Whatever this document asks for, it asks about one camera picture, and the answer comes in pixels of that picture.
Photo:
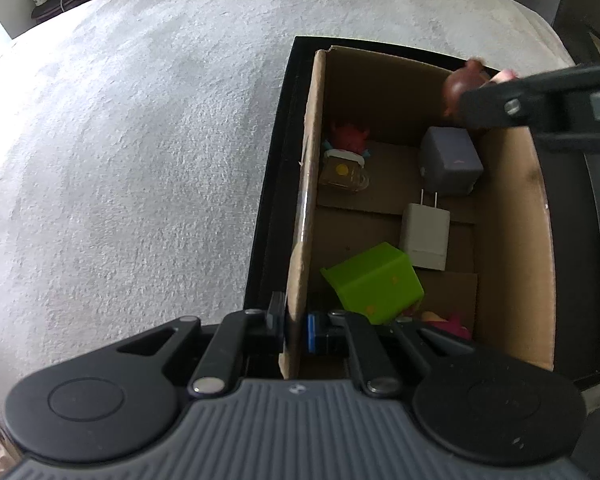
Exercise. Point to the brown toy figure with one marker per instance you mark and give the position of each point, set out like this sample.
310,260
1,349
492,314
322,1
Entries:
457,86

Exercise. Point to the black shallow tray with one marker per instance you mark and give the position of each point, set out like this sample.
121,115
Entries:
270,185

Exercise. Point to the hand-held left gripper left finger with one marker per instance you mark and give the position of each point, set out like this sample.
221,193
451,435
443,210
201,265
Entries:
276,327

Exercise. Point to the green plastic block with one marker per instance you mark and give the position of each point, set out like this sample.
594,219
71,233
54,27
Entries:
375,285

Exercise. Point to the pink plush toy figure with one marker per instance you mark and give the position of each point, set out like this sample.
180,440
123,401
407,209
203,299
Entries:
457,328

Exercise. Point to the brown cardboard box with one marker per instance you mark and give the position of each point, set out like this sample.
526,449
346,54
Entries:
515,240

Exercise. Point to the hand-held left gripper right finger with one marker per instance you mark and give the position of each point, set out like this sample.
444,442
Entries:
311,334

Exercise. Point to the grey cube charger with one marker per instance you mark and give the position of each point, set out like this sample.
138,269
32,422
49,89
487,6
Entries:
452,160

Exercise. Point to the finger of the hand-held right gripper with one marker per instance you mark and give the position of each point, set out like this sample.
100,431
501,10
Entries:
540,105

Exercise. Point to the white wall charger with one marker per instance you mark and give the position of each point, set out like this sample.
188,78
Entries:
425,237

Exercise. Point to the figurine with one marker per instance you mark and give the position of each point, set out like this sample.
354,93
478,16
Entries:
341,167

